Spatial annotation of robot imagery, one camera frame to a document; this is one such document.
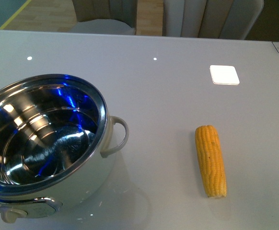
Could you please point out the yellow corn cob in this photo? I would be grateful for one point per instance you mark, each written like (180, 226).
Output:
(210, 161)

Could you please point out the white electric cooking pot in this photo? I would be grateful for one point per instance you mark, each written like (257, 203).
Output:
(56, 145)

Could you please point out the beige chair left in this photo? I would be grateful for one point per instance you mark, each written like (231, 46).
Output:
(115, 17)

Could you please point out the beige chair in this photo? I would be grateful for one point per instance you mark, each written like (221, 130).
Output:
(220, 19)
(115, 17)

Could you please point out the beige chair right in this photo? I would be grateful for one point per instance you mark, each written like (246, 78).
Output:
(220, 19)

